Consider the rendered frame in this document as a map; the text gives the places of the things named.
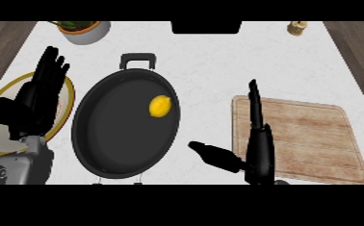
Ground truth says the potted plant in grey pot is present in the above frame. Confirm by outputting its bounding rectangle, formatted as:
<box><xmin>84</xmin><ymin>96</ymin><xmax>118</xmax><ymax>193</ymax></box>
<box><xmin>47</xmin><ymin>21</ymin><xmax>113</xmax><ymax>46</ymax></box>

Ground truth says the wooden cutting board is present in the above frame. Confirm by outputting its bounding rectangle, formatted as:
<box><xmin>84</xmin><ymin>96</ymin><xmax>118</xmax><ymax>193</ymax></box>
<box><xmin>231</xmin><ymin>95</ymin><xmax>364</xmax><ymax>186</ymax></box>

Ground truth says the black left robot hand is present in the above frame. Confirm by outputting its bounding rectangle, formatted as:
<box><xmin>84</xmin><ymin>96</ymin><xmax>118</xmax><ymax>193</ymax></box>
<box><xmin>0</xmin><ymin>45</ymin><xmax>71</xmax><ymax>141</ymax></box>

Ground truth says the yellow lemon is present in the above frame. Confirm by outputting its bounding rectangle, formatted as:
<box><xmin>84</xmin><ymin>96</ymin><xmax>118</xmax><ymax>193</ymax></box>
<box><xmin>148</xmin><ymin>94</ymin><xmax>173</xmax><ymax>119</ymax></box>

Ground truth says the black appliance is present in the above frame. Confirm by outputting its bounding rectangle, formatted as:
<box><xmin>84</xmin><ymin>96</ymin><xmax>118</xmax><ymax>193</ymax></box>
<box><xmin>169</xmin><ymin>21</ymin><xmax>243</xmax><ymax>35</ymax></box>

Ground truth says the small wooden shaker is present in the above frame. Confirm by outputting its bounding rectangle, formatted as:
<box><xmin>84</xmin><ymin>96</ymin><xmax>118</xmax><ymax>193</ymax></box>
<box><xmin>286</xmin><ymin>21</ymin><xmax>309</xmax><ymax>38</ymax></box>

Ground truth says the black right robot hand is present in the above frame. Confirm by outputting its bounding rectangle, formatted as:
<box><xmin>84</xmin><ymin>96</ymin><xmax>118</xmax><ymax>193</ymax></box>
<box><xmin>188</xmin><ymin>79</ymin><xmax>277</xmax><ymax>186</ymax></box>

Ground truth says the white plate with gold rim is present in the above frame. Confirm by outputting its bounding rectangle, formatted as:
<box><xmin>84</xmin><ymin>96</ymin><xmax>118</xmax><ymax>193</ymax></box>
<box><xmin>0</xmin><ymin>71</ymin><xmax>77</xmax><ymax>157</ymax></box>

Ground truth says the black pot with handles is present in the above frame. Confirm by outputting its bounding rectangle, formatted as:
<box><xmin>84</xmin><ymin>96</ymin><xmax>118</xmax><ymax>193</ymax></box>
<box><xmin>70</xmin><ymin>53</ymin><xmax>182</xmax><ymax>186</ymax></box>

